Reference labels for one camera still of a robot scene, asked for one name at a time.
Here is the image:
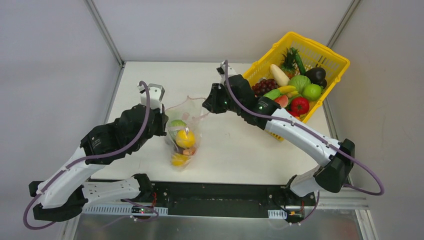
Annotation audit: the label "clear zip top bag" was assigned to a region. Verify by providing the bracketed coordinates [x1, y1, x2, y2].
[164, 96, 209, 171]

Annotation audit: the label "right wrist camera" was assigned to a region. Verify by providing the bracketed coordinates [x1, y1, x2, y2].
[216, 63, 238, 81]

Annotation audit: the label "toy pineapple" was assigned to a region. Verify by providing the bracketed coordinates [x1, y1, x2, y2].
[280, 47, 298, 79]

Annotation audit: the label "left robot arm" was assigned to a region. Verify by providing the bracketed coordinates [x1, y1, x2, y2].
[29, 104, 168, 222]

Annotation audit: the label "toy purple grapes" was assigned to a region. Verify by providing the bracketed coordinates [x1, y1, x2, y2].
[251, 78, 279, 96]

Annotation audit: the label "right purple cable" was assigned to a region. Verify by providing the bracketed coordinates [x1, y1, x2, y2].
[223, 59, 386, 196]

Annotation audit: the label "white toy radish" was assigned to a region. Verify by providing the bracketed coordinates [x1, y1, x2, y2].
[269, 64, 290, 87]

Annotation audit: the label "yellow plastic basket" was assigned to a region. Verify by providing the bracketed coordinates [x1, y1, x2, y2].
[243, 31, 350, 123]

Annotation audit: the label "small green toy vegetable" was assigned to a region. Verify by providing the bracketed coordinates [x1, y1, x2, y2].
[263, 88, 281, 101]

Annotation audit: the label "green toy apple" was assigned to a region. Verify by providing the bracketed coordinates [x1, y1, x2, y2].
[301, 84, 323, 102]

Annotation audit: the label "red toy tomato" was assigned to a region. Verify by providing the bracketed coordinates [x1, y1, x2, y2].
[290, 97, 310, 115]

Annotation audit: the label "toy watermelon slice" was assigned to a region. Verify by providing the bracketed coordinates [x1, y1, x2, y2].
[274, 95, 289, 108]

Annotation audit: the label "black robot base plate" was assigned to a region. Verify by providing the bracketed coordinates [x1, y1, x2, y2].
[131, 174, 316, 219]

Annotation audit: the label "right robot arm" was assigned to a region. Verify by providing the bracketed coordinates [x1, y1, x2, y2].
[202, 74, 355, 205]

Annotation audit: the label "toy eggplant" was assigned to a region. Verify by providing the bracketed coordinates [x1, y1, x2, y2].
[305, 67, 327, 89]

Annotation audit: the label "toy steak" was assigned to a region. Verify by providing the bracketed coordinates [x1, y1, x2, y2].
[174, 147, 197, 157]

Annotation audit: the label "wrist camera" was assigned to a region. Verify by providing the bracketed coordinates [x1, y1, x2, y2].
[216, 63, 238, 81]
[137, 82, 165, 113]

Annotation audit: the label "toy cucumber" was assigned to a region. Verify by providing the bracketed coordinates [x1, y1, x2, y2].
[290, 47, 306, 76]

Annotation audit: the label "yellow toy lemon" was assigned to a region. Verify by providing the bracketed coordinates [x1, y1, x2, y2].
[175, 129, 196, 149]
[170, 153, 191, 167]

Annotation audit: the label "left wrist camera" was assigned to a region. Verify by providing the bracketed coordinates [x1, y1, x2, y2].
[137, 82, 165, 113]

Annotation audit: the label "toy banana bunch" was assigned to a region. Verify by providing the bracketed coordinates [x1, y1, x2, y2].
[278, 85, 299, 99]

